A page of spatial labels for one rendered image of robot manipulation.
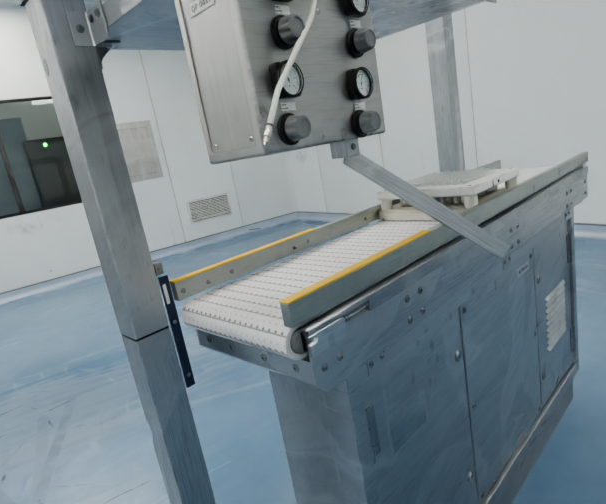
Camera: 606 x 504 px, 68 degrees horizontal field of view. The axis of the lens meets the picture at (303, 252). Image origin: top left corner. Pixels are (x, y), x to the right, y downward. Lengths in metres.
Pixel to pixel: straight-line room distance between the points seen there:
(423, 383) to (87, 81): 0.77
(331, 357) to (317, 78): 0.35
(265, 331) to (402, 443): 0.41
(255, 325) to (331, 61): 0.34
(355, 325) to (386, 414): 0.25
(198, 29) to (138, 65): 5.49
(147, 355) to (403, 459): 0.50
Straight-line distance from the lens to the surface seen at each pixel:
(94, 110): 0.74
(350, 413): 0.75
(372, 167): 0.65
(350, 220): 1.04
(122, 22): 0.71
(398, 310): 0.73
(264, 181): 6.48
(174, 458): 0.86
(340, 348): 0.63
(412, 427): 0.93
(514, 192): 1.12
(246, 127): 0.49
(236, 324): 0.65
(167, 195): 5.91
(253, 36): 0.49
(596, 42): 3.93
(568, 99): 4.00
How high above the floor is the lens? 1.07
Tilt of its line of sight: 13 degrees down
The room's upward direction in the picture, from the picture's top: 10 degrees counter-clockwise
